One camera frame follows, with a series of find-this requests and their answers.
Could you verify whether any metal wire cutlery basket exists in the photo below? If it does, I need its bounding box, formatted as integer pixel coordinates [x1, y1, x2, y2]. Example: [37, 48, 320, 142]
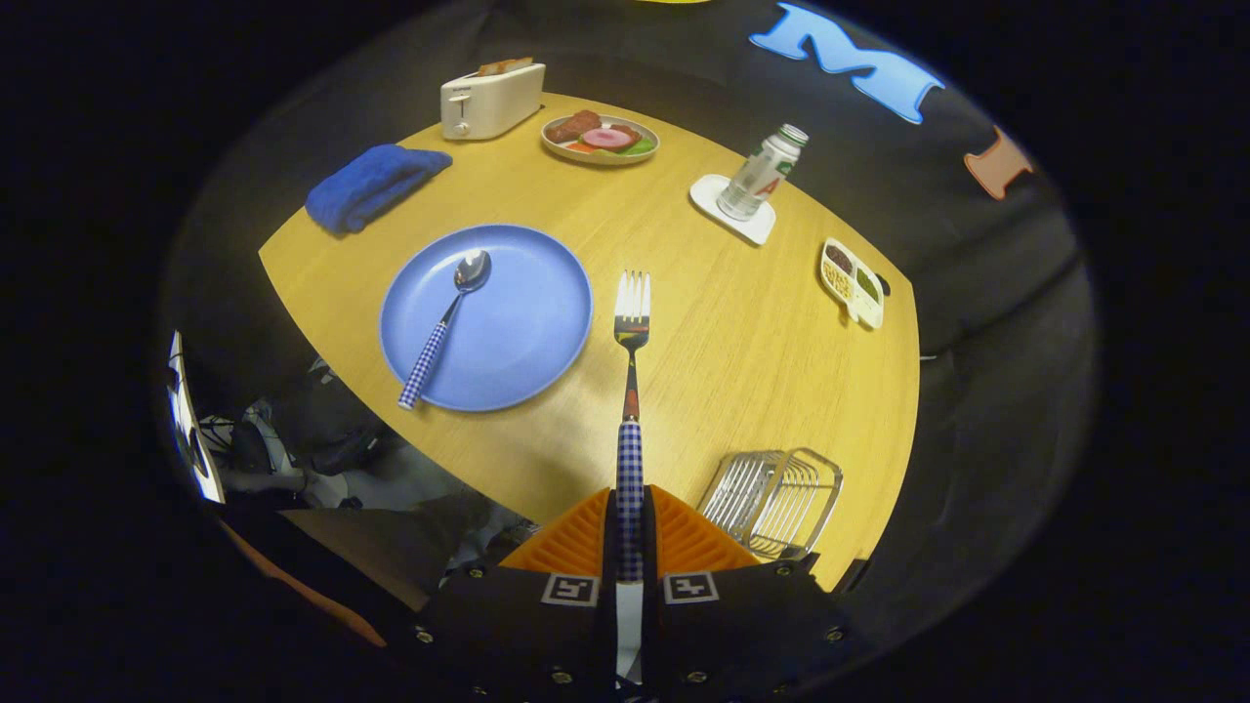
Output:
[695, 447, 845, 562]

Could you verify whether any large brown meat piece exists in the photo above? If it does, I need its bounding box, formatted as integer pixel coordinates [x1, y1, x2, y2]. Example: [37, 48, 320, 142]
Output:
[547, 110, 603, 144]

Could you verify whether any white toaster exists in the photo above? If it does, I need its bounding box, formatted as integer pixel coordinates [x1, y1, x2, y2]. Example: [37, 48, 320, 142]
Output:
[439, 62, 547, 142]

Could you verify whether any grey food plate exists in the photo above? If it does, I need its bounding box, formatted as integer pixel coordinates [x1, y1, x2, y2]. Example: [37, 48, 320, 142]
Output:
[540, 110, 661, 166]

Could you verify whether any white square coaster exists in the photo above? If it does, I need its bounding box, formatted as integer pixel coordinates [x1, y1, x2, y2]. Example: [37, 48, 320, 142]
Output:
[688, 174, 777, 246]

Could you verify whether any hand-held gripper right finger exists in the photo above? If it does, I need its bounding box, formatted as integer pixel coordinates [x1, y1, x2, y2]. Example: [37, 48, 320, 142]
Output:
[640, 485, 860, 702]

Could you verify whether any black backdrop cloth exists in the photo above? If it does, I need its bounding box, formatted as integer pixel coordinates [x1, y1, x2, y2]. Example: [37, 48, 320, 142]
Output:
[161, 0, 1100, 645]

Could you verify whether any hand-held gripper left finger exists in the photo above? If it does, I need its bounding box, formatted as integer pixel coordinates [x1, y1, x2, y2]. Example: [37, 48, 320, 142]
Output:
[410, 486, 621, 703]

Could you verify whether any person's brown trouser leg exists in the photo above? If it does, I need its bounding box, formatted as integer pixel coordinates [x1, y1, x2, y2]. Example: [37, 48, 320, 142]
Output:
[281, 506, 445, 611]

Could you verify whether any blue round plate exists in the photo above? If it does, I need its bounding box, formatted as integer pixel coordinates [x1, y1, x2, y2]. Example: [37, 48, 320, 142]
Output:
[379, 224, 595, 413]

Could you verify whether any spoon with blue checkered handle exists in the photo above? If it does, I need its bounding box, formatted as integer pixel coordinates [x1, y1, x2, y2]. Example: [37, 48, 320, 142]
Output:
[396, 249, 493, 411]

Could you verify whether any white divided bean dish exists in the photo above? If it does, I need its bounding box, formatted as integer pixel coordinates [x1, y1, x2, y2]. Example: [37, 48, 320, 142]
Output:
[818, 237, 886, 331]

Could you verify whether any white green-capped drink bottle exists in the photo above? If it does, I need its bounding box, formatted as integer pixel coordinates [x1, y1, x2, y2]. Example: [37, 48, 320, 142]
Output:
[716, 123, 811, 222]

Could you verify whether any folded blue towel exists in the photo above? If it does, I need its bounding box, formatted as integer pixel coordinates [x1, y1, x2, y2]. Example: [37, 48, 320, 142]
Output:
[305, 144, 454, 235]

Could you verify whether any fork with blue checkered handle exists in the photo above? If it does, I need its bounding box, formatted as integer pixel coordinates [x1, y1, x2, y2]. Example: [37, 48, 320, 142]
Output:
[612, 269, 653, 684]

